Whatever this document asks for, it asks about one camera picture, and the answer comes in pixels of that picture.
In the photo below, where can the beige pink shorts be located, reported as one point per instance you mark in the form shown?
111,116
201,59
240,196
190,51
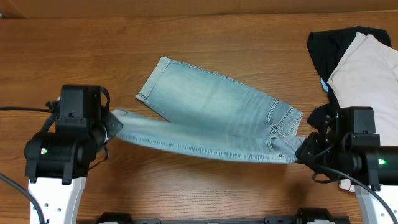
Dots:
366,75

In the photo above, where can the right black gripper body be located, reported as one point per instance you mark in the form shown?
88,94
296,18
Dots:
316,150

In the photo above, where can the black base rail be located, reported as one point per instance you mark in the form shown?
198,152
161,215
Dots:
303,216

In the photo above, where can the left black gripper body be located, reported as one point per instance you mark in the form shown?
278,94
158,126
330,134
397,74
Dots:
112,125

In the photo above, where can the black garment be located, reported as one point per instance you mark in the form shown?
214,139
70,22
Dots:
326,49

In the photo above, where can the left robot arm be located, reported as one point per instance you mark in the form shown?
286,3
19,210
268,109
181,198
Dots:
59,156

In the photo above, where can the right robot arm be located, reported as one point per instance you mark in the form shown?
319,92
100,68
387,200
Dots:
350,148

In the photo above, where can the light blue denim shorts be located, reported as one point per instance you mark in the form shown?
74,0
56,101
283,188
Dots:
209,115

